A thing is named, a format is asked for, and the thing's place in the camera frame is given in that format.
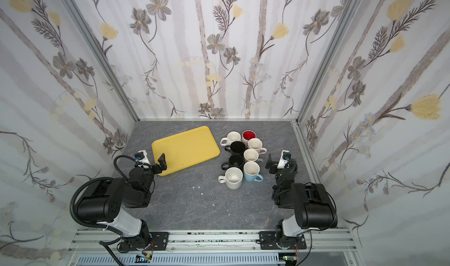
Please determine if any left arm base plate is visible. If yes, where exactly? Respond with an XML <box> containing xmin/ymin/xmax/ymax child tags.
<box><xmin>117</xmin><ymin>232</ymin><xmax>169</xmax><ymax>253</ymax></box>

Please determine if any white speckled mug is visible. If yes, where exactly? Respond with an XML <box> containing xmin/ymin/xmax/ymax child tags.
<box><xmin>220</xmin><ymin>131</ymin><xmax>241</xmax><ymax>146</ymax></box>

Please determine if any light blue mug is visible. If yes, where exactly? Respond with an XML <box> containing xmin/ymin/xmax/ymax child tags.
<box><xmin>244</xmin><ymin>161</ymin><xmax>264</xmax><ymax>182</ymax></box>

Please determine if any white slotted cable duct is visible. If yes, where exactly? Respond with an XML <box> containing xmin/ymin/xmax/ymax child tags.
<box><xmin>77</xmin><ymin>254</ymin><xmax>285</xmax><ymax>266</ymax></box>

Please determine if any pink mug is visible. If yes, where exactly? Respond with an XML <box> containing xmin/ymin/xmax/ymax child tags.
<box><xmin>248</xmin><ymin>138</ymin><xmax>267</xmax><ymax>155</ymax></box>

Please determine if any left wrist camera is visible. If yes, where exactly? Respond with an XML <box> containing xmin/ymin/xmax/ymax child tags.
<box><xmin>134</xmin><ymin>150</ymin><xmax>150</xmax><ymax>166</ymax></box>

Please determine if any grey mug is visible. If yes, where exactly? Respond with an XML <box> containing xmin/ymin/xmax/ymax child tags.
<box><xmin>243</xmin><ymin>148</ymin><xmax>264</xmax><ymax>163</ymax></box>

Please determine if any black and white mug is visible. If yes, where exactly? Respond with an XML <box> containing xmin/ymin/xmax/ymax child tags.
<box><xmin>225</xmin><ymin>141</ymin><xmax>247</xmax><ymax>156</ymax></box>

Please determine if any aluminium mounting rail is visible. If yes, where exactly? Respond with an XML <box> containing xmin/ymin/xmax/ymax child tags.
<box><xmin>66</xmin><ymin>229</ymin><xmax>356</xmax><ymax>255</ymax></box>

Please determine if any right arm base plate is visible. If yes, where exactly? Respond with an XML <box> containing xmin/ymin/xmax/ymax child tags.
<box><xmin>257</xmin><ymin>231</ymin><xmax>307</xmax><ymax>250</ymax></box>

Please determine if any yellow tray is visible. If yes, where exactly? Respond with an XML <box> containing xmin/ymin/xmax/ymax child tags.
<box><xmin>152</xmin><ymin>126</ymin><xmax>220</xmax><ymax>176</ymax></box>

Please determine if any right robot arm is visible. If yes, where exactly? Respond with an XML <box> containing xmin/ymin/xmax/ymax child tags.
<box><xmin>266</xmin><ymin>151</ymin><xmax>338</xmax><ymax>249</ymax></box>

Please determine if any beige mug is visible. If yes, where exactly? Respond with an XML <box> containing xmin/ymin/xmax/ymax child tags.
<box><xmin>218</xmin><ymin>167</ymin><xmax>243</xmax><ymax>190</ymax></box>

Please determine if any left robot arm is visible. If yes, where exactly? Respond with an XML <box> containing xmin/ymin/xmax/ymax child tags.
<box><xmin>69</xmin><ymin>151</ymin><xmax>168</xmax><ymax>253</ymax></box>

